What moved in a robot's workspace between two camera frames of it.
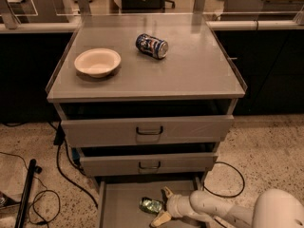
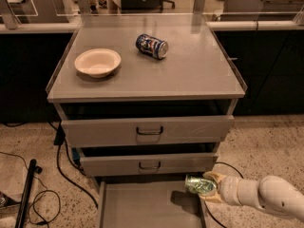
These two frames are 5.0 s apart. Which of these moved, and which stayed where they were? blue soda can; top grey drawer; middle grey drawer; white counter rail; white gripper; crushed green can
Moved: crushed green can; white gripper
Stayed: white counter rail; top grey drawer; middle grey drawer; blue soda can
